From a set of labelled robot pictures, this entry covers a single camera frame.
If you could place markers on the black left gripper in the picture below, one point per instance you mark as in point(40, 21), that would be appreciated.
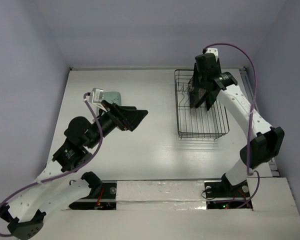
point(125, 116)

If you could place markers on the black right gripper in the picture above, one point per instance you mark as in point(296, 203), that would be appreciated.
point(207, 81)

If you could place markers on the black floral square plate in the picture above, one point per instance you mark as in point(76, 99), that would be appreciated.
point(197, 95)

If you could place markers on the light green rectangular plate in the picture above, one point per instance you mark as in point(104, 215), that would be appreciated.
point(111, 97)

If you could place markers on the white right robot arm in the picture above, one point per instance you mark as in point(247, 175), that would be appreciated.
point(233, 99)

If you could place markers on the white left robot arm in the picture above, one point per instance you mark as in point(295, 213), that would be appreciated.
point(24, 212)

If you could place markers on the dark green patterned plate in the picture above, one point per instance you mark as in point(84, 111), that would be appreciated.
point(211, 98)

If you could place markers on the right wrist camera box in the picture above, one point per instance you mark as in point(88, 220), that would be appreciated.
point(211, 50)

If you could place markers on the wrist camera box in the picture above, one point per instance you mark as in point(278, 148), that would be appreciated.
point(211, 50)
point(96, 97)

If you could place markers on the right side metal rail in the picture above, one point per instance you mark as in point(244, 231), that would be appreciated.
point(264, 141)

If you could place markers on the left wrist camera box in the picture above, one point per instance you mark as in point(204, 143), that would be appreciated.
point(96, 97)

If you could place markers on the grey wire dish rack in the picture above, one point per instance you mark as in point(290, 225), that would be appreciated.
point(197, 124)

